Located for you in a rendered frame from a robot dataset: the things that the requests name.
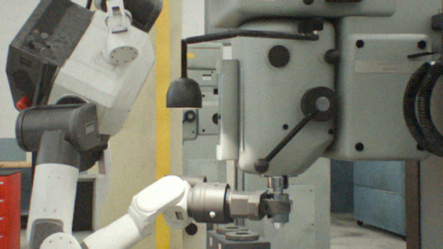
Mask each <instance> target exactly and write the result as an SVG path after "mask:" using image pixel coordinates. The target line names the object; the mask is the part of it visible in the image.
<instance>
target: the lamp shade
mask: <svg viewBox="0 0 443 249"><path fill-rule="evenodd" d="M166 108H167V109H202V92H201V88H200V85H199V83H198V82H195V81H194V80H193V79H190V78H189V77H180V78H178V79H175V80H174V81H172V82H171V83H170V85H169V87H168V91H167V93H166Z"/></svg>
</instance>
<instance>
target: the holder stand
mask: <svg viewBox="0 0 443 249"><path fill-rule="evenodd" d="M207 249H271V242H270V241H267V240H265V239H263V238H262V237H261V236H260V234H259V233H257V232H251V231H249V230H248V228H246V227H242V226H222V227H218V228H216V230H208V231H207Z"/></svg>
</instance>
